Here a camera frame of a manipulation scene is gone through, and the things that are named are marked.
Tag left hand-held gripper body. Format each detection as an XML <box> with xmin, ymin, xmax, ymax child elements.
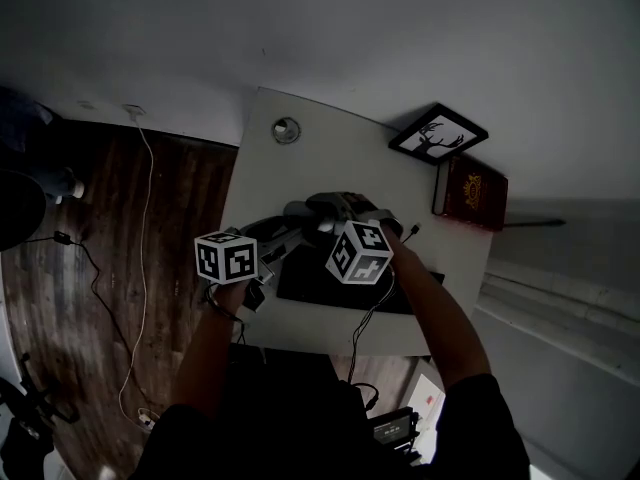
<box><xmin>194</xmin><ymin>226</ymin><xmax>276</xmax><ymax>313</ymax></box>

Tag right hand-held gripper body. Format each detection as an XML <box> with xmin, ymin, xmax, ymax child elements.
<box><xmin>312</xmin><ymin>207</ymin><xmax>404</xmax><ymax>285</ymax></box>

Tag grey mouse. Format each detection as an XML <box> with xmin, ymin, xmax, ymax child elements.
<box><xmin>282</xmin><ymin>199</ymin><xmax>319</xmax><ymax>229</ymax></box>

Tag black keyboard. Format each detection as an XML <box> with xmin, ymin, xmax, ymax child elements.
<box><xmin>276</xmin><ymin>245</ymin><xmax>446</xmax><ymax>316</ymax></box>

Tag person's right forearm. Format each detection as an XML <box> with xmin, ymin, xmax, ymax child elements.
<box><xmin>382</xmin><ymin>227</ymin><xmax>494</xmax><ymax>392</ymax></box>

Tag person's left forearm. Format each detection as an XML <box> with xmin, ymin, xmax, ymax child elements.
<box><xmin>172</xmin><ymin>280</ymin><xmax>251</xmax><ymax>419</ymax></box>

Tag person's right hand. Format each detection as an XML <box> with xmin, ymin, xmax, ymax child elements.
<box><xmin>344</xmin><ymin>193</ymin><xmax>376</xmax><ymax>213</ymax></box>

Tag white desk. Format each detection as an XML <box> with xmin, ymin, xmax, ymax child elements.
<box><xmin>219</xmin><ymin>86</ymin><xmax>501</xmax><ymax>358</ymax></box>

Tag black framed deer picture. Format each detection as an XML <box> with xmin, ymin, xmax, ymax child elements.
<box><xmin>387</xmin><ymin>102</ymin><xmax>490</xmax><ymax>167</ymax></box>

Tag red hardcover book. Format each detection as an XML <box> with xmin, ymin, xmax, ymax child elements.
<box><xmin>431</xmin><ymin>155</ymin><xmax>510</xmax><ymax>233</ymax></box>

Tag person's black clothing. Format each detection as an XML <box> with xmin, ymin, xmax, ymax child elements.
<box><xmin>132</xmin><ymin>342</ymin><xmax>531</xmax><ymax>480</ymax></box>

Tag white vertical pipe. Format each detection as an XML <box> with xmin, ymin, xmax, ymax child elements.
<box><xmin>477</xmin><ymin>287</ymin><xmax>640</xmax><ymax>369</ymax></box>
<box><xmin>487</xmin><ymin>267</ymin><xmax>640</xmax><ymax>314</ymax></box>

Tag black office chair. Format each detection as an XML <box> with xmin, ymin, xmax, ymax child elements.
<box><xmin>0</xmin><ymin>352</ymin><xmax>81</xmax><ymax>474</ymax></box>

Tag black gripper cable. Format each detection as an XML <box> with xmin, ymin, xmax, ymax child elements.
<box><xmin>204</xmin><ymin>282</ymin><xmax>249</xmax><ymax>349</ymax></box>
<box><xmin>347</xmin><ymin>272</ymin><xmax>399</xmax><ymax>387</ymax></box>

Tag white floor cable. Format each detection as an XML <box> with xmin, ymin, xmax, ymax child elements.
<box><xmin>118</xmin><ymin>112</ymin><xmax>161</xmax><ymax>434</ymax></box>

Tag round desk cable grommet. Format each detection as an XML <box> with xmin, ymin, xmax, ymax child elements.
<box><xmin>271</xmin><ymin>116</ymin><xmax>302</xmax><ymax>145</ymax></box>

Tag black floor cable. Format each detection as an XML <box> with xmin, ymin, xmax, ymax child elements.
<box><xmin>19</xmin><ymin>230</ymin><xmax>151</xmax><ymax>409</ymax></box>

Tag black recorder device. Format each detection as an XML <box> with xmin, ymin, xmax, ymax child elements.
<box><xmin>372</xmin><ymin>407</ymin><xmax>420</xmax><ymax>464</ymax></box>

